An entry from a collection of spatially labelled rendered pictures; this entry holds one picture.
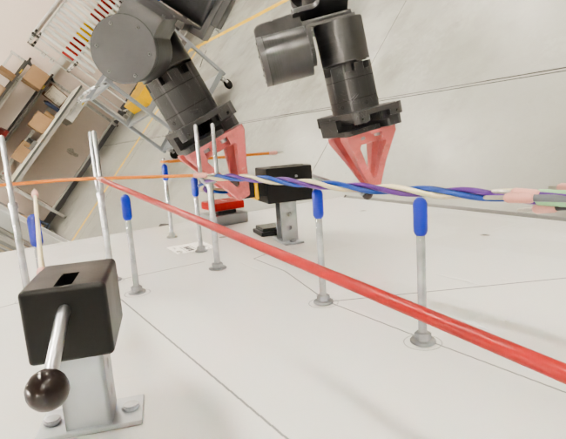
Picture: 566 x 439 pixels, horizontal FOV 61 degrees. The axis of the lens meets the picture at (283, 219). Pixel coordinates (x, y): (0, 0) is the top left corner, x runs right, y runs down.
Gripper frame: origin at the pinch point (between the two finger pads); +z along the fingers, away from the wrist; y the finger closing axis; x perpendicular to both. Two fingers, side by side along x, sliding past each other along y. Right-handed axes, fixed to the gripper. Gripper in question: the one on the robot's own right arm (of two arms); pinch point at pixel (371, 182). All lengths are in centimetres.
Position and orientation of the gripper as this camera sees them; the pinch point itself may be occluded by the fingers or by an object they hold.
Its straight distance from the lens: 61.8
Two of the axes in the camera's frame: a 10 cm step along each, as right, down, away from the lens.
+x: 9.0, -3.1, 3.0
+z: 2.5, 9.4, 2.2
